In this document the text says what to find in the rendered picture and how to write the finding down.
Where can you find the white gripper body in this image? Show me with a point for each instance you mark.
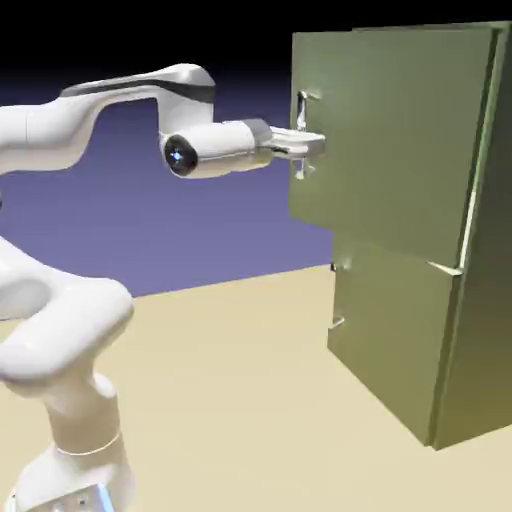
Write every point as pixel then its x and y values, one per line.
pixel 298 142

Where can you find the olive green large cabinet door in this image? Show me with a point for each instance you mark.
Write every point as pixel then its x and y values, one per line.
pixel 392 140

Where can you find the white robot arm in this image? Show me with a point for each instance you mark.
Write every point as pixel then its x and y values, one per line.
pixel 188 116

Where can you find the olive green small cabinet door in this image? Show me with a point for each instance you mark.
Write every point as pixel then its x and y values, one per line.
pixel 392 340

